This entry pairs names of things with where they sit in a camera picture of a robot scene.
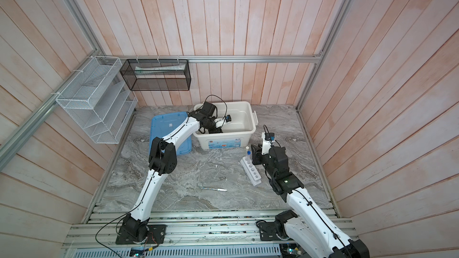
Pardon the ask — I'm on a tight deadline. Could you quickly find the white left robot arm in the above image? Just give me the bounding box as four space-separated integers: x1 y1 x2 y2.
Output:
115 102 231 245

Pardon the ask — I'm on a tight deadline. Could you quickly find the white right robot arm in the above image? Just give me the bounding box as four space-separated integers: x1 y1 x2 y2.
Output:
251 144 370 258

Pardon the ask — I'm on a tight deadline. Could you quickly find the white test tube rack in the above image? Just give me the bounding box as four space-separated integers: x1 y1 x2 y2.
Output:
240 157 261 186

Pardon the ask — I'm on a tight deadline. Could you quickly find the white plastic storage bin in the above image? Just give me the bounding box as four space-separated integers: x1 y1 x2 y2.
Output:
193 101 258 150

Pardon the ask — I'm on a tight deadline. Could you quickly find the blue plastic bin lid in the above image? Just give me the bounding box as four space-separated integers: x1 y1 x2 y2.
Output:
149 112 192 156

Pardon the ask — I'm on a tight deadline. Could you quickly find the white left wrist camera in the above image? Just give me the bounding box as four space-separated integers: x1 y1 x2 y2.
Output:
215 115 232 128

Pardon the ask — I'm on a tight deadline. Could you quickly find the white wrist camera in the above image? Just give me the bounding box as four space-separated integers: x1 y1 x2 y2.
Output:
261 132 275 155
215 115 232 128

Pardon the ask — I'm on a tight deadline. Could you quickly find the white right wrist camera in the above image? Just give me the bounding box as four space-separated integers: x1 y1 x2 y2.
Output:
261 132 275 155

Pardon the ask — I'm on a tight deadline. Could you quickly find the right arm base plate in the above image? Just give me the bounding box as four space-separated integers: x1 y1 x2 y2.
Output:
255 220 288 241

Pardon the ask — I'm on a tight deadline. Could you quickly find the black wire mesh basket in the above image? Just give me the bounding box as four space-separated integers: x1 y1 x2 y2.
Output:
120 58 191 91

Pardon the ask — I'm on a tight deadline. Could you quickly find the white wire mesh shelf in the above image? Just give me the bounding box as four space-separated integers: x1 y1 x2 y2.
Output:
56 57 137 144

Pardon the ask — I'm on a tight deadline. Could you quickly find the aluminium frame rail back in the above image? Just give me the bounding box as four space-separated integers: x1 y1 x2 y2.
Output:
117 55 322 63

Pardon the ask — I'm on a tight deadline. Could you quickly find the aluminium frame rail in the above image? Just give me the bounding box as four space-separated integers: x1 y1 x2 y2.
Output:
117 55 322 63
1 50 101 170

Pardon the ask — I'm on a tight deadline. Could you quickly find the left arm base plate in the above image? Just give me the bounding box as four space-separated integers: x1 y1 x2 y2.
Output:
115 225 167 245

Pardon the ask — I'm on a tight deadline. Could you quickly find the aluminium frame rail left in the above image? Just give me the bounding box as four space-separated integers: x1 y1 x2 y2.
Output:
1 50 101 170

